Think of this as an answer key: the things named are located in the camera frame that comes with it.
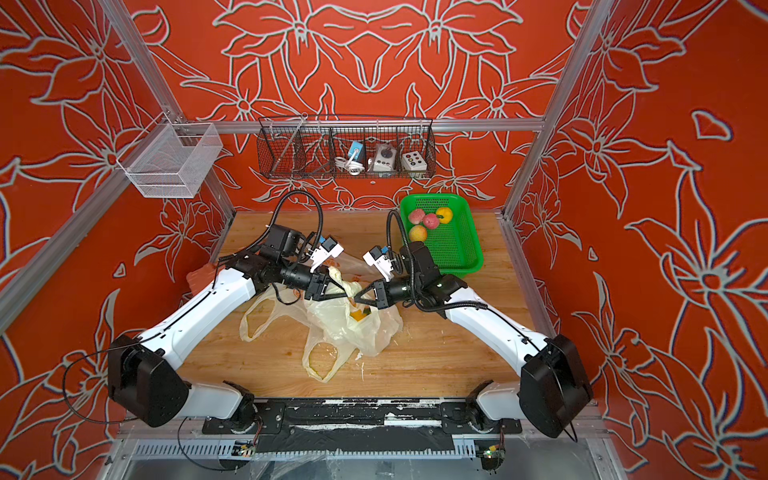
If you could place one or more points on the black wire wall basket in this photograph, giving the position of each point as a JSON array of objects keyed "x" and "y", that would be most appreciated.
[{"x": 316, "y": 146}]

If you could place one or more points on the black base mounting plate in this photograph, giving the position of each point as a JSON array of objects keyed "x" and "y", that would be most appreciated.
[{"x": 368, "y": 426}]

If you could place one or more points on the clear acrylic wall box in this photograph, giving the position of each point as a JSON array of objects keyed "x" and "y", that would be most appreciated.
[{"x": 171, "y": 162}]

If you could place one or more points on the yellow translucent plastic bag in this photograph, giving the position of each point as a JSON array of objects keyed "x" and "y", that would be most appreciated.
[{"x": 328, "y": 323}]

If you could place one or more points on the green plastic basket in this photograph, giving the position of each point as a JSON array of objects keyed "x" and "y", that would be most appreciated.
[{"x": 455, "y": 246}]

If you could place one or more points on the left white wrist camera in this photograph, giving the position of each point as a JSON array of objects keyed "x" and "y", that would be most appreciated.
[{"x": 328, "y": 247}]

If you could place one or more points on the yellow-pink peach second row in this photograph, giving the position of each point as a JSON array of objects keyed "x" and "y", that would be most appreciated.
[{"x": 418, "y": 233}]

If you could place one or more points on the white button box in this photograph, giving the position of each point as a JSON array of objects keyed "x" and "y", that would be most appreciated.
[{"x": 413, "y": 162}]

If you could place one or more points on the orange-print plastic bag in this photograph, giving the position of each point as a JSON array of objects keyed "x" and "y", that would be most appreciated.
[{"x": 353, "y": 269}]

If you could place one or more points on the pink peach second row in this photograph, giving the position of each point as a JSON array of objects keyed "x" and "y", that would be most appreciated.
[{"x": 431, "y": 221}]

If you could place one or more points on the yellow peach top right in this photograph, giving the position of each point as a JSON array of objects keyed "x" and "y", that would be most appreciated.
[{"x": 444, "y": 214}]

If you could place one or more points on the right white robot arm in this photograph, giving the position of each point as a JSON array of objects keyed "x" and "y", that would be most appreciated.
[{"x": 553, "y": 387}]

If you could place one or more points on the yellow-red peach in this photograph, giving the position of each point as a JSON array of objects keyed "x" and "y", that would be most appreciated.
[{"x": 360, "y": 314}]

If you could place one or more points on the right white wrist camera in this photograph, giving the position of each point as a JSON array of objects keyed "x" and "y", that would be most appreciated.
[{"x": 380, "y": 258}]

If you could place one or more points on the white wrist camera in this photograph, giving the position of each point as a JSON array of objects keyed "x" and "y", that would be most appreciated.
[
  {"x": 380, "y": 258},
  {"x": 328, "y": 247}
]

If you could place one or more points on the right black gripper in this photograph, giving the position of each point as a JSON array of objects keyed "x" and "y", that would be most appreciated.
[{"x": 383, "y": 294}]

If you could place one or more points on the pink peach top left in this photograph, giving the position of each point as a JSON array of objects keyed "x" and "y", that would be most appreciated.
[{"x": 416, "y": 216}]

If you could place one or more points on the grey controller device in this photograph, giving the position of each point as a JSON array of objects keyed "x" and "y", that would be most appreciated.
[{"x": 384, "y": 159}]

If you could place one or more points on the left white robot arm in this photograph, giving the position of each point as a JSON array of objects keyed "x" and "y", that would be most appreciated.
[{"x": 143, "y": 373}]

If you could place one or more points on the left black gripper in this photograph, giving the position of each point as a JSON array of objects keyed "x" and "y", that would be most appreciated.
[{"x": 319, "y": 285}]

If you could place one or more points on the blue white small box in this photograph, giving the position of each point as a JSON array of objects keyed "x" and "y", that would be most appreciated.
[{"x": 355, "y": 152}]

